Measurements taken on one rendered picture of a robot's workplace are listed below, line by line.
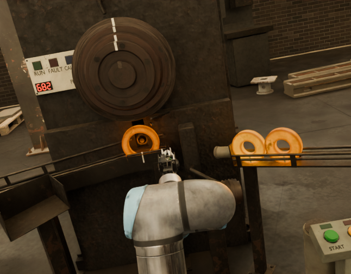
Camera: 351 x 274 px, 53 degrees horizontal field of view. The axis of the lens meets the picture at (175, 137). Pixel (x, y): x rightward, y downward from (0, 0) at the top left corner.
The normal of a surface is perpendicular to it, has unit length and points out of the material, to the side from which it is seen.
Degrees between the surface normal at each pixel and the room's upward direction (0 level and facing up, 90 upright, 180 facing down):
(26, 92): 90
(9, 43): 90
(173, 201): 49
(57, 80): 90
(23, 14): 90
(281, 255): 0
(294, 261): 0
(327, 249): 20
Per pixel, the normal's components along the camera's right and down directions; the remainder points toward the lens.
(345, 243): -0.15, -0.76
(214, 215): 0.54, 0.29
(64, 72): 0.04, 0.33
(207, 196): 0.41, -0.47
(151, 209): -0.08, -0.20
